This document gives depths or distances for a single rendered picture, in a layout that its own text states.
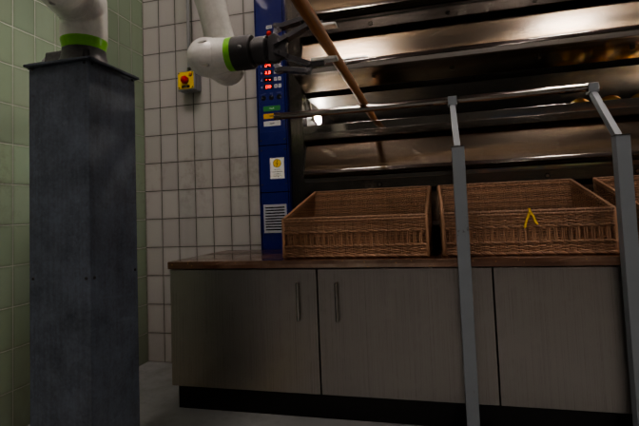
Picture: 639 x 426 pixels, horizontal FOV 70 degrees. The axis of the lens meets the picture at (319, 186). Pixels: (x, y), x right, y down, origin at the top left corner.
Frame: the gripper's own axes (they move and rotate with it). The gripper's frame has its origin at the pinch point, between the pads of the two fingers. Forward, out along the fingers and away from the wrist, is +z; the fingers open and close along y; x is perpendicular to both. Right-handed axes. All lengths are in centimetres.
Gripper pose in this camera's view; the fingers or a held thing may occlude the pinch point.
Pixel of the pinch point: (327, 42)
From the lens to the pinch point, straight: 126.6
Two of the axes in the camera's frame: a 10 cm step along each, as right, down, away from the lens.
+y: 0.4, 10.0, -0.6
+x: -2.3, -0.5, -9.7
